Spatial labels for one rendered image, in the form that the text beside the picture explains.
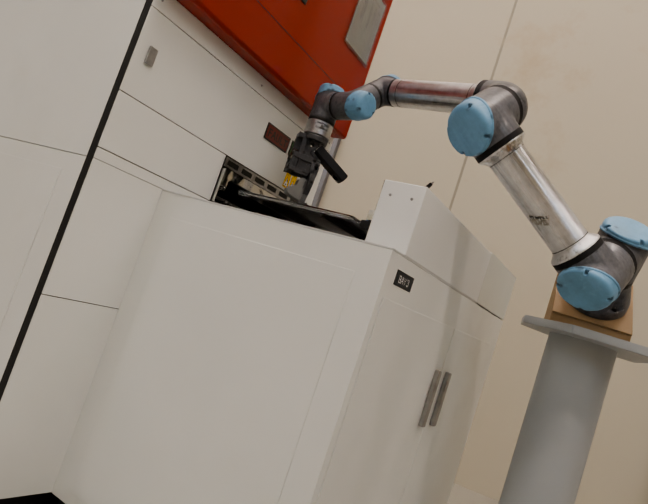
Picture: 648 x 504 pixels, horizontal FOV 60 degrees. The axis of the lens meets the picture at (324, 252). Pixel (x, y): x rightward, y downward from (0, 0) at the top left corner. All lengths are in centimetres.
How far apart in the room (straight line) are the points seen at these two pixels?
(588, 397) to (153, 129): 118
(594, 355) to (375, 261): 66
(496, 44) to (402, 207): 271
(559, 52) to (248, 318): 293
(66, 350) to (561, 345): 115
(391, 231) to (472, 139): 30
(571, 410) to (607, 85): 249
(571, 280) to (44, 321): 111
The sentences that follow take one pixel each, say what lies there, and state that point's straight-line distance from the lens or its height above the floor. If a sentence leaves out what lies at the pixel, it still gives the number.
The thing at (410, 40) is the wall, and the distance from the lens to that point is 382.
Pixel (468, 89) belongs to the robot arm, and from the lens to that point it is 147.
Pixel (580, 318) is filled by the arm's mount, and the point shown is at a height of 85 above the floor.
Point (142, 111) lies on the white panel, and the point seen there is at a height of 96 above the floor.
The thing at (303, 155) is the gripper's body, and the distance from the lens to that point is 156.
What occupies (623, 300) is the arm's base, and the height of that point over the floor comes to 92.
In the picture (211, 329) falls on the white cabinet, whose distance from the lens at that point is 121.
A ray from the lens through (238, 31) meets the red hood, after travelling 148.
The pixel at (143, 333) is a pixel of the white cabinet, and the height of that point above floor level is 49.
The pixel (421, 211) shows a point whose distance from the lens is 111.
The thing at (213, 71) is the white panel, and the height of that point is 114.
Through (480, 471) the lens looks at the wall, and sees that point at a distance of 332.
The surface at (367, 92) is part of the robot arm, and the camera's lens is 153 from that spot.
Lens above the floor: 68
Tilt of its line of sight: 5 degrees up
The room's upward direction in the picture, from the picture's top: 19 degrees clockwise
